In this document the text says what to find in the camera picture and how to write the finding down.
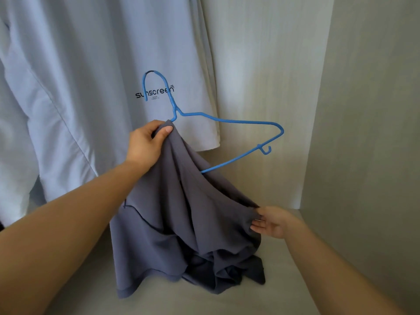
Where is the blue wire clothes hanger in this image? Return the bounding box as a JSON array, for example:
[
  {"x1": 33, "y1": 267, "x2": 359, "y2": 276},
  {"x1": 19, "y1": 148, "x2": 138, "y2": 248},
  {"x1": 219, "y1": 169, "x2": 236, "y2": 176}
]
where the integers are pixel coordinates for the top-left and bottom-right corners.
[{"x1": 142, "y1": 71, "x2": 285, "y2": 174}]

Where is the person's right hand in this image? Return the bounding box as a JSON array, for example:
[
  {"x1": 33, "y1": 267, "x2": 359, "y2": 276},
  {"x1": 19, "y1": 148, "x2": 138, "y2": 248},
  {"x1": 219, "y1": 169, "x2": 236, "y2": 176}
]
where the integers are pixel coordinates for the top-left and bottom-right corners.
[{"x1": 250, "y1": 206, "x2": 297, "y2": 239}]

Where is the person's left hand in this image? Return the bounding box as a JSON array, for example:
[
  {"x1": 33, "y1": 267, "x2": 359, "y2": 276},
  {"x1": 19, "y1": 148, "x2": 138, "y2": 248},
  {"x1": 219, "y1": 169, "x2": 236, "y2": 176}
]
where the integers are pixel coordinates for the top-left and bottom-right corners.
[{"x1": 125, "y1": 120, "x2": 174, "y2": 174}]

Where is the person's left forearm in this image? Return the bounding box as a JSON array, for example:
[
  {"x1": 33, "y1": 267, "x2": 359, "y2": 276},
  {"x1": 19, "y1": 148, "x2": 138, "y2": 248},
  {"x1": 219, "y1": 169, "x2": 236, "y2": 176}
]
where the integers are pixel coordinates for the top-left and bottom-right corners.
[{"x1": 0, "y1": 160, "x2": 145, "y2": 315}]

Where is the person's right forearm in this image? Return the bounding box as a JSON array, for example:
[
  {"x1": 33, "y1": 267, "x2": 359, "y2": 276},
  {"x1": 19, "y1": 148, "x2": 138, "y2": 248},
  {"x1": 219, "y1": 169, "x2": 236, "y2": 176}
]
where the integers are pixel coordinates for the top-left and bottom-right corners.
[{"x1": 283, "y1": 217, "x2": 407, "y2": 315}]

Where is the light blue hanging shirt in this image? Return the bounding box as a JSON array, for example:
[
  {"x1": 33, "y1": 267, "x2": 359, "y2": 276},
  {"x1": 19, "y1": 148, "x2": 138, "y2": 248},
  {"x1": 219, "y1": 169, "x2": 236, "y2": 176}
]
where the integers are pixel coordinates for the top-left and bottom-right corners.
[{"x1": 0, "y1": 0, "x2": 220, "y2": 227}]

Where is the grey garment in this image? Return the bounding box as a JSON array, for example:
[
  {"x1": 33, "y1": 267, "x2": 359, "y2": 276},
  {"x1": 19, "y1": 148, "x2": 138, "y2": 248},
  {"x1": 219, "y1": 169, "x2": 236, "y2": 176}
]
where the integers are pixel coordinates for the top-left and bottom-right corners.
[{"x1": 110, "y1": 120, "x2": 266, "y2": 299}]

